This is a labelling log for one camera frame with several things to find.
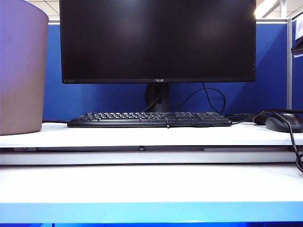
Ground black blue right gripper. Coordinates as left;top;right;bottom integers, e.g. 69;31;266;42
291;40;303;59

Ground white paper sheet on partition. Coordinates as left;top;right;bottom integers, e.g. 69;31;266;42
295;18;303;41

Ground blue side partition panel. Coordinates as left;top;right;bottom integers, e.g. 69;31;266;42
292;18;303;111

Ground black computer mouse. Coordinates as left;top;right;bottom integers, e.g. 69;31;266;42
265;113;303;133

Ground black computer monitor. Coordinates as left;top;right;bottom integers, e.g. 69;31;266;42
59;0;257;84

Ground black monitor stand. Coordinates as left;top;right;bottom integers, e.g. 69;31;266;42
144;83;171;113

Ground black computer keyboard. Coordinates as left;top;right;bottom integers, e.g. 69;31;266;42
67;112;233;129

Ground blue cubicle partition panel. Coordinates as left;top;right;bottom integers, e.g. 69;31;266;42
42;20;289;122

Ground grey metal partition post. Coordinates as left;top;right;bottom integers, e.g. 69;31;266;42
286;18;294;110

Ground black keyboard cable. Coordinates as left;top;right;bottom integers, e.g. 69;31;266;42
225;113;255;125

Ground thick black mouse cable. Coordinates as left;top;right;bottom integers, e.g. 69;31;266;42
252;109;303;173

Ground thin black monitor cable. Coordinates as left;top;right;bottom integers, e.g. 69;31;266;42
181;83;226;114

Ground grey metal desk rail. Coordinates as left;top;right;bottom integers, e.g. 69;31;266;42
0;145;293;153

